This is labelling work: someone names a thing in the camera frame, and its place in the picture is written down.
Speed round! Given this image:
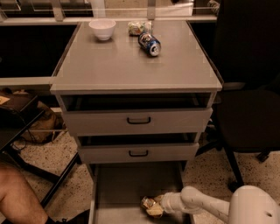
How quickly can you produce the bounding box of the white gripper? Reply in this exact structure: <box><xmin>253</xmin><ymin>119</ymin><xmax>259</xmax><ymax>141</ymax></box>
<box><xmin>146</xmin><ymin>192</ymin><xmax>183</xmax><ymax>218</ymax></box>

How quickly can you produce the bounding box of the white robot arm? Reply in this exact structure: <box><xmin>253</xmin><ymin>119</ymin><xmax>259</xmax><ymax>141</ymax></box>
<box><xmin>141</xmin><ymin>185</ymin><xmax>280</xmax><ymax>224</ymax></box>

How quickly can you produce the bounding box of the bottom grey drawer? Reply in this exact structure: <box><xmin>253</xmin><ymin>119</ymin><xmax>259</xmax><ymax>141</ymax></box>
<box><xmin>88</xmin><ymin>162</ymin><xmax>193</xmax><ymax>224</ymax></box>

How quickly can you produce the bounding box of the grey drawer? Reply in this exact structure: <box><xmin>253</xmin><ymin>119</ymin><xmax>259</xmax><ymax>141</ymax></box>
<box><xmin>88</xmin><ymin>162</ymin><xmax>193</xmax><ymax>224</ymax></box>
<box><xmin>62</xmin><ymin>94</ymin><xmax>212</xmax><ymax>137</ymax></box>
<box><xmin>78</xmin><ymin>133</ymin><xmax>199</xmax><ymax>164</ymax></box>

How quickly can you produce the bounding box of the middle grey drawer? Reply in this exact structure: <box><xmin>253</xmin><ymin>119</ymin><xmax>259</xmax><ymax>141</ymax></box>
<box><xmin>78</xmin><ymin>133</ymin><xmax>199</xmax><ymax>164</ymax></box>

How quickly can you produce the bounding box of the top grey drawer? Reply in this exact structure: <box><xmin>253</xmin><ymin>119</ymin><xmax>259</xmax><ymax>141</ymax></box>
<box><xmin>62</xmin><ymin>94</ymin><xmax>212</xmax><ymax>137</ymax></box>

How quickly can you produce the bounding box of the grey drawer cabinet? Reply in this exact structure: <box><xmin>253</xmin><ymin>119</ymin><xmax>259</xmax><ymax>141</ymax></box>
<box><xmin>49</xmin><ymin>19</ymin><xmax>223</xmax><ymax>224</ymax></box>

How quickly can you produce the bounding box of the blue soda can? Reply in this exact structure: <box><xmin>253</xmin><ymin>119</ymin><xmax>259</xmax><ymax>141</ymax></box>
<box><xmin>138</xmin><ymin>32</ymin><xmax>161</xmax><ymax>57</ymax></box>

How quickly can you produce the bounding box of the black office chair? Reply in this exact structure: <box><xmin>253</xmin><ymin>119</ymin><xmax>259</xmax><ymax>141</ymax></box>
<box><xmin>199</xmin><ymin>0</ymin><xmax>280</xmax><ymax>191</ymax></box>

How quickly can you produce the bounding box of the brown bag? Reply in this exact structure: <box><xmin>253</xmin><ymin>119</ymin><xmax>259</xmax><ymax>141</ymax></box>
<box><xmin>11</xmin><ymin>91</ymin><xmax>63</xmax><ymax>144</ymax></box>

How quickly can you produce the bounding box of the person's bare leg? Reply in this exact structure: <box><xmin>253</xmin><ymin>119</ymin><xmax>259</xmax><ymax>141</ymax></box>
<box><xmin>0</xmin><ymin>164</ymin><xmax>48</xmax><ymax>224</ymax></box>

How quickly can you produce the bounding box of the black side table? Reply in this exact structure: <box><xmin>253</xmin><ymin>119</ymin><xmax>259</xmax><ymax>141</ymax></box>
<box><xmin>0</xmin><ymin>92</ymin><xmax>81</xmax><ymax>207</ymax></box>

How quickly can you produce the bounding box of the crumpled snack bag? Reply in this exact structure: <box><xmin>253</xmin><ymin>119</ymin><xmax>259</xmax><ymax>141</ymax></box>
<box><xmin>128</xmin><ymin>21</ymin><xmax>152</xmax><ymax>36</ymax></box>

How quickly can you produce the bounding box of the white bowl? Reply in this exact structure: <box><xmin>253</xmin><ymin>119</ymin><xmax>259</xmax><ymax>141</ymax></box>
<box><xmin>88</xmin><ymin>18</ymin><xmax>116</xmax><ymax>40</ymax></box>

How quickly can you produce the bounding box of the black middle drawer handle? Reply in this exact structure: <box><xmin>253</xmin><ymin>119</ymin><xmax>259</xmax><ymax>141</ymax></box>
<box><xmin>129</xmin><ymin>150</ymin><xmax>149</xmax><ymax>158</ymax></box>

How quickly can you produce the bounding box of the black drawer handle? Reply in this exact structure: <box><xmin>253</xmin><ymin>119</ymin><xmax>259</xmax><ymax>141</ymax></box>
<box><xmin>126</xmin><ymin>117</ymin><xmax>151</xmax><ymax>125</ymax></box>
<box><xmin>129</xmin><ymin>150</ymin><xmax>149</xmax><ymax>158</ymax></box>

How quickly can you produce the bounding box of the black top drawer handle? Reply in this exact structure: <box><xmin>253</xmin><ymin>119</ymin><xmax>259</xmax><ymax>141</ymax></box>
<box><xmin>126</xmin><ymin>117</ymin><xmax>151</xmax><ymax>125</ymax></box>

